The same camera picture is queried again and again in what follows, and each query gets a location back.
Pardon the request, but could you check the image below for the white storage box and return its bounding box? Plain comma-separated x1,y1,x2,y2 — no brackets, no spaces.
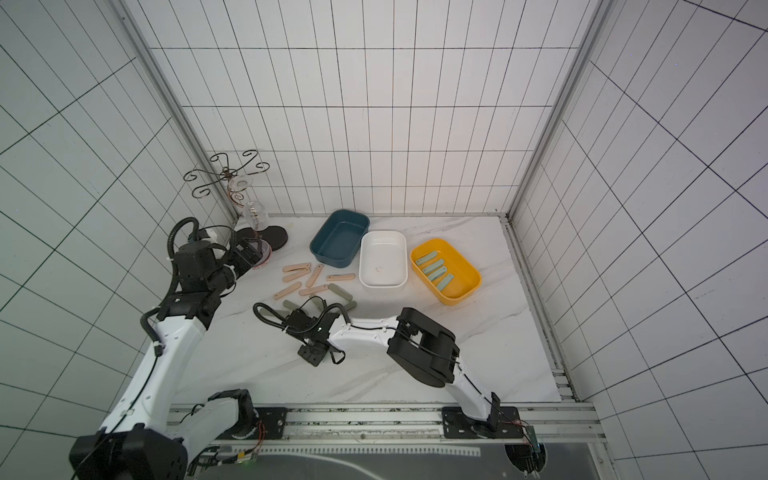
358,230,408,291

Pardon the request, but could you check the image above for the mint green folding knife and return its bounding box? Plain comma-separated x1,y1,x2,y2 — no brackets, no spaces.
422,259,444,274
428,266,447,282
436,274,454,292
416,251,437,266

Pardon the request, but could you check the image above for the yellow storage box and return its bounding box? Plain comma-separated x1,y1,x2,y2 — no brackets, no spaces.
410,238,483,306

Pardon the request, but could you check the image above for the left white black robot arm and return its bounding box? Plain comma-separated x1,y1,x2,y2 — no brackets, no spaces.
69,217,265,479

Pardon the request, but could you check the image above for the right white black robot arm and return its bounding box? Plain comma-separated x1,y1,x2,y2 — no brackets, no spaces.
278,304,501,438

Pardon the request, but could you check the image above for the dark teal storage box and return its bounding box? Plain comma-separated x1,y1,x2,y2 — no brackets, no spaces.
310,209,370,268

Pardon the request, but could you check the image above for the pink glass bowl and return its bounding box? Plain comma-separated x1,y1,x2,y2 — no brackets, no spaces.
253,239,272,269

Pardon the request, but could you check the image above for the metal scroll cup rack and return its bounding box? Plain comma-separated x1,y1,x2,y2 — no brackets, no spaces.
183,149,289,252

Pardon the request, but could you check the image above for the clear glass on rack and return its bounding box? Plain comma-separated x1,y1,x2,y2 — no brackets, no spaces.
243,199,270,232

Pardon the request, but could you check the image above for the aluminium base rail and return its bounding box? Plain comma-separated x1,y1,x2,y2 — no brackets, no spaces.
155,403,607,448

